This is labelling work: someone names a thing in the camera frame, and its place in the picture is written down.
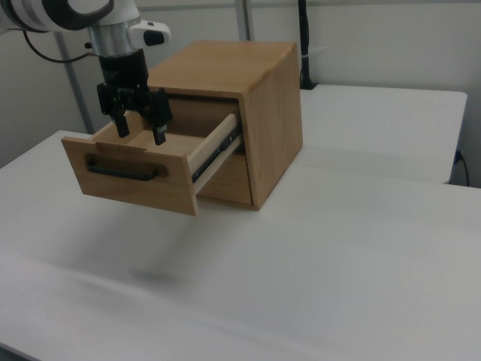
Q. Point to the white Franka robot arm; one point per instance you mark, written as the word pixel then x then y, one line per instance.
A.
pixel 112 11

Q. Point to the oak wooden drawer cabinet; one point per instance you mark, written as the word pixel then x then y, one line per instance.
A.
pixel 278 124

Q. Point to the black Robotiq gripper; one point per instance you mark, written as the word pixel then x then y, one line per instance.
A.
pixel 126 71

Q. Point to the grey metal frame post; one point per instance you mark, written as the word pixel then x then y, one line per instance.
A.
pixel 243 19
pixel 77 94

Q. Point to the black camera stand pole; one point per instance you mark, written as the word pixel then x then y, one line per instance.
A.
pixel 305 37

